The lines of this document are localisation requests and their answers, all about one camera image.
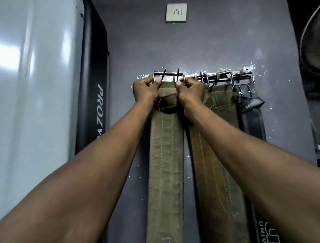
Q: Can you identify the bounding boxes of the person's left hand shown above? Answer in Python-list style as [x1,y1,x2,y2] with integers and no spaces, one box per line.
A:
[132,76,163,113]

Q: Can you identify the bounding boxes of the person's right hand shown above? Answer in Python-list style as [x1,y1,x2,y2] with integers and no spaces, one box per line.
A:
[175,77,206,118]

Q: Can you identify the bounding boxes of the metal wall hooks rack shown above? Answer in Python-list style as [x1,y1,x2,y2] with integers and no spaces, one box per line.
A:
[137,71,255,84]

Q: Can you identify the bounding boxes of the black leather belt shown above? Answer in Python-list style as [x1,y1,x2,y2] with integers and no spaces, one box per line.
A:
[231,71,280,243]

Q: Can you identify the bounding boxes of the brown stitched leather belt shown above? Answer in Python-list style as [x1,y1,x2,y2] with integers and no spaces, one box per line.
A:
[184,72,250,243]

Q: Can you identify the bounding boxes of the olive canvas belt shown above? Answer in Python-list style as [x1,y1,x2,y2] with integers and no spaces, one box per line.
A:
[146,69,187,243]

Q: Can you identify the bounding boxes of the olive green suede belt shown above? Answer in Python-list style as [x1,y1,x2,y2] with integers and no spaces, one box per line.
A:
[206,71,253,243]

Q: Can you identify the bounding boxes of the person's left forearm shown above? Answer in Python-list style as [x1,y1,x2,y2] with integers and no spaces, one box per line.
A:
[0,101,153,243]

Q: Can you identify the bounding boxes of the person's right forearm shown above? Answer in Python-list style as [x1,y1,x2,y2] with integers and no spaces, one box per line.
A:
[186,107,320,243]

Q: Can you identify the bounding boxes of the black machine panel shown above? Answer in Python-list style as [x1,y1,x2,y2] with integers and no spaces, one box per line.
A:
[75,0,110,155]

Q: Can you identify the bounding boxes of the grey machine shroud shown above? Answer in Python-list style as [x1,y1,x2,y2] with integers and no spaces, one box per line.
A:
[0,0,85,221]

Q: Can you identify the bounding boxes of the white wall socket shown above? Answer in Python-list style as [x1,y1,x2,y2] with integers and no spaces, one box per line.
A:
[165,3,187,23]

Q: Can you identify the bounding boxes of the wall fan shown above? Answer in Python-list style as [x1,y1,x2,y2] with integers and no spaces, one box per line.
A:
[299,5,320,75]

